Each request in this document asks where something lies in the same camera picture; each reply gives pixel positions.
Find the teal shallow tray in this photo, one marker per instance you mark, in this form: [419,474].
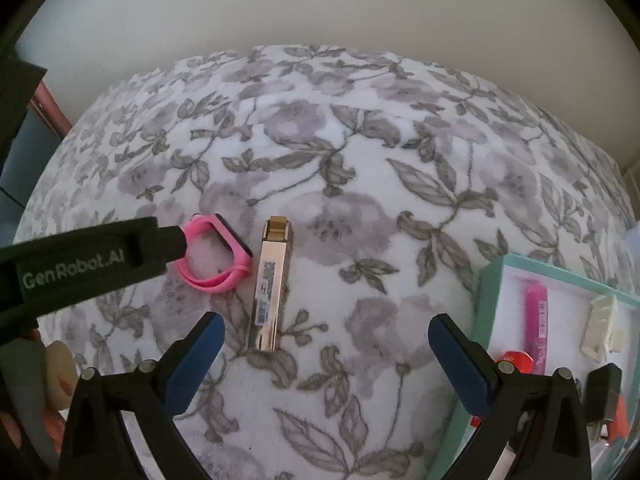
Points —
[492,285]

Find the gold patterned lighter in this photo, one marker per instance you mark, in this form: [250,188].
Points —
[267,300]

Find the red and white glue stick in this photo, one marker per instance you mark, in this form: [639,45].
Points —
[520,360]

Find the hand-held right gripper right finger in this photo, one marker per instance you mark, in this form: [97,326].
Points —
[462,367]

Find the pink watch band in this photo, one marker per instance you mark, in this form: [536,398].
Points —
[227,282]

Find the grey floral blanket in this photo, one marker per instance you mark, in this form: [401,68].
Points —
[350,160]

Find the magenta plastic toy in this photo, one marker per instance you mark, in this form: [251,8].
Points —
[535,320]

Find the black charger block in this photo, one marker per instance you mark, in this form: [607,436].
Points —
[602,385]

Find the pink board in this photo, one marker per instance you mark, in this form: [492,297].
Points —
[50,110]

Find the white ribbed plastic holder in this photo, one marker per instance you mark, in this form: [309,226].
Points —
[597,330]

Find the beige round object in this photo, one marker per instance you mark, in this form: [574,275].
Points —
[60,370]

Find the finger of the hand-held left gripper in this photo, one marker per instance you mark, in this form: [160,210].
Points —
[173,246]

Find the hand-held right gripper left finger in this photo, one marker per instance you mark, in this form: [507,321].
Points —
[192,365]

